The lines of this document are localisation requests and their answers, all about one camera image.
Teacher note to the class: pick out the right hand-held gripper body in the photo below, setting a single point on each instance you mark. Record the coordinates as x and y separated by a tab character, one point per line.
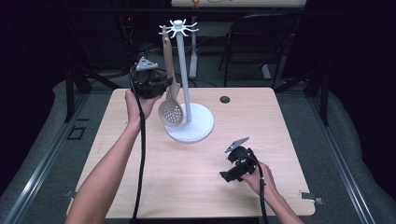
244	161

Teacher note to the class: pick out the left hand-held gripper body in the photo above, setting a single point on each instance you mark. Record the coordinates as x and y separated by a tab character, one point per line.
146	84

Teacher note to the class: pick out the beige perforated skimmer spoon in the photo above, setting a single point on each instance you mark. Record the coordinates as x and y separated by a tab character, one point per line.
168	56

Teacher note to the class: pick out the white utensil rack stand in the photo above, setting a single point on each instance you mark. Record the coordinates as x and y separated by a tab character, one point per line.
199	124

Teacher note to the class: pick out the person's right hand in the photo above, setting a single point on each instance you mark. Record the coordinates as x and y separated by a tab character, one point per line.
261	183

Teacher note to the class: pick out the person's left hand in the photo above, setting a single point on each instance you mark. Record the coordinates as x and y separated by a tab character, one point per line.
137	107

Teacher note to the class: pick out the white metal stand leg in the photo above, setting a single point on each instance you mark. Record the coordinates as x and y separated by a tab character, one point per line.
193	62

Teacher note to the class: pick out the grey tape piece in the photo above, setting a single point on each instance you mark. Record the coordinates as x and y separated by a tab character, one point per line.
311	197
70	194

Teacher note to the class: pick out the short white stand foot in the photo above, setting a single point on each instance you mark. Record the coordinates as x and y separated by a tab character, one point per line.
266	72

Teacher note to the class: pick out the black folding chair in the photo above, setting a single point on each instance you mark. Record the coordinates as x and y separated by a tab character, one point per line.
258	31

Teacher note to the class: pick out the black metal frame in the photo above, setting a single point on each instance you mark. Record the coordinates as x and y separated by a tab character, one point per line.
324	99
69	93

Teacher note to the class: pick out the aluminium floor rail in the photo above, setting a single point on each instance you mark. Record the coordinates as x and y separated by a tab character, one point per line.
339	155
46	161

